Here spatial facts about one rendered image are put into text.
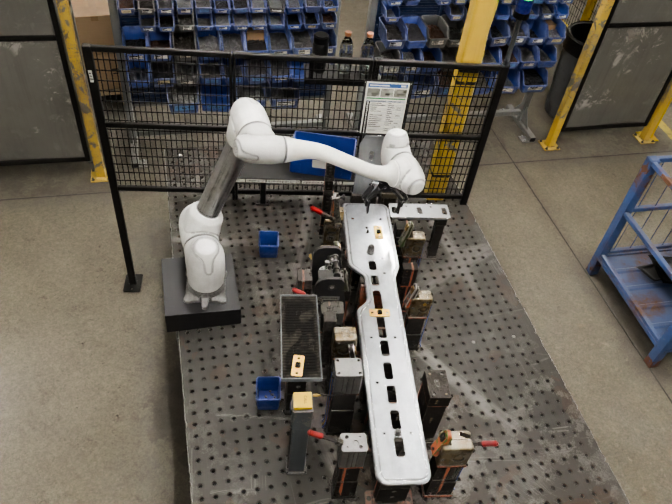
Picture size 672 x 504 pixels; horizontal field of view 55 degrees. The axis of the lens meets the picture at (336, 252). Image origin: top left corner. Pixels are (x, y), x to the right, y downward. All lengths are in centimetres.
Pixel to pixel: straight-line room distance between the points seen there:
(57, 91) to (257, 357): 236
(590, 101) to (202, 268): 372
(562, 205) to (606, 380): 153
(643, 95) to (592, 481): 371
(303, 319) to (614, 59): 371
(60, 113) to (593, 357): 362
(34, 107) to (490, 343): 312
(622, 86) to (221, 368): 400
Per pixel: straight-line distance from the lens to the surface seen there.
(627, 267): 454
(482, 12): 307
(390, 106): 317
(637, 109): 591
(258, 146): 237
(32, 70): 440
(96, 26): 521
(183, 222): 286
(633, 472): 381
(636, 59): 557
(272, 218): 338
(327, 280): 244
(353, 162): 245
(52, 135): 467
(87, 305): 400
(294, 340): 229
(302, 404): 215
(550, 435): 285
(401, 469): 226
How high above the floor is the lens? 300
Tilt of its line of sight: 45 degrees down
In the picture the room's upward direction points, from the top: 8 degrees clockwise
